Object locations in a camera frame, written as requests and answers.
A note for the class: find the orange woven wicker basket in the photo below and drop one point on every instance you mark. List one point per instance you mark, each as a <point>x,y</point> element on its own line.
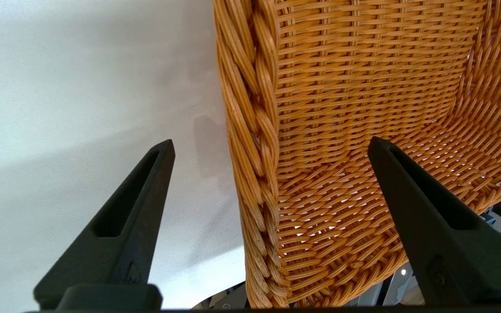
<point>342,87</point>

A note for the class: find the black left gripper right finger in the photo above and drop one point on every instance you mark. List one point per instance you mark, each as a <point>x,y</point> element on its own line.
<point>455,252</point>

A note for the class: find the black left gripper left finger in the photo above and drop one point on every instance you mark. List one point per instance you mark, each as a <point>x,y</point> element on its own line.
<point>111,256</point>

